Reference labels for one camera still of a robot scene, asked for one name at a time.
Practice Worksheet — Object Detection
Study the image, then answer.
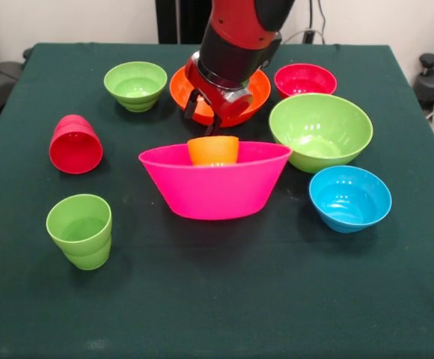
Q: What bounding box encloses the small red bowl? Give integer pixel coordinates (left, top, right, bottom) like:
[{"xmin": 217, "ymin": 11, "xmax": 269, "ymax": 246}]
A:
[{"xmin": 274, "ymin": 63, "xmax": 338, "ymax": 99}]

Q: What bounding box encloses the green cup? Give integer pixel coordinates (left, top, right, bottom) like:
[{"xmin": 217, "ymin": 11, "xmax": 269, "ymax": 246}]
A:
[{"xmin": 46, "ymin": 194, "xmax": 113, "ymax": 271}]

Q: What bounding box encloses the large green bowl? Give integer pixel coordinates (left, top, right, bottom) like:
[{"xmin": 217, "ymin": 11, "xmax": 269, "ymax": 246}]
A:
[{"xmin": 269, "ymin": 93, "xmax": 374, "ymax": 174}]

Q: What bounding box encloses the red cup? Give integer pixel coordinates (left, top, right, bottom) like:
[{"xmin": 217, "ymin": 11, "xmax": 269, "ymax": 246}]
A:
[{"xmin": 49, "ymin": 114, "xmax": 104, "ymax": 175}]

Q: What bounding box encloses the small blue bowl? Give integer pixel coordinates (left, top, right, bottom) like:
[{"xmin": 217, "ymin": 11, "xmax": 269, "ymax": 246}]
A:
[{"xmin": 308, "ymin": 165, "xmax": 393, "ymax": 234}]

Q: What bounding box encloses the large pink bowl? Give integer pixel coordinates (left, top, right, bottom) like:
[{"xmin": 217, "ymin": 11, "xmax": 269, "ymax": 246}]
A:
[{"xmin": 138, "ymin": 141, "xmax": 293, "ymax": 221}]

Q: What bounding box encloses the large orange bowl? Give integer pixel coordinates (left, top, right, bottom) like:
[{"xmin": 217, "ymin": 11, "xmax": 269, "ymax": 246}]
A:
[{"xmin": 169, "ymin": 65, "xmax": 272, "ymax": 128}]

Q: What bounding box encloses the orange cup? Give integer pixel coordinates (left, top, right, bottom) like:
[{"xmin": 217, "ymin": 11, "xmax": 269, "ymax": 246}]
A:
[{"xmin": 186, "ymin": 136, "xmax": 240, "ymax": 168}]

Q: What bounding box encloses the dark green tablecloth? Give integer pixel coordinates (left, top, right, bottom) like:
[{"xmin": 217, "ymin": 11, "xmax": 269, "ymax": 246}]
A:
[{"xmin": 0, "ymin": 42, "xmax": 434, "ymax": 359}]

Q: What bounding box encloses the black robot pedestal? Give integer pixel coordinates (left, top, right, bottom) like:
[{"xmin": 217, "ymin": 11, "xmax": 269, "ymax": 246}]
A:
[{"xmin": 156, "ymin": 0, "xmax": 214, "ymax": 45}]

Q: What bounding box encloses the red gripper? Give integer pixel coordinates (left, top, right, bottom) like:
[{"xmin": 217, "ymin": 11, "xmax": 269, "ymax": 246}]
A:
[{"xmin": 183, "ymin": 52, "xmax": 255, "ymax": 138}]

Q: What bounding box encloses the black wall cable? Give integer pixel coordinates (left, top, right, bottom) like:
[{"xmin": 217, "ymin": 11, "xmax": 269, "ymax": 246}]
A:
[{"xmin": 316, "ymin": 0, "xmax": 328, "ymax": 33}]

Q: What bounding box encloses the black office chair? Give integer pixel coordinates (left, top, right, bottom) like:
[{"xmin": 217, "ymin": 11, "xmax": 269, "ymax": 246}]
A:
[{"xmin": 0, "ymin": 25, "xmax": 34, "ymax": 120}]

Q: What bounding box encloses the small green bowl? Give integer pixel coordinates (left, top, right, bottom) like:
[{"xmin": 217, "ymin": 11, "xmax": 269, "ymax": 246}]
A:
[{"xmin": 103, "ymin": 61, "xmax": 168, "ymax": 113}]

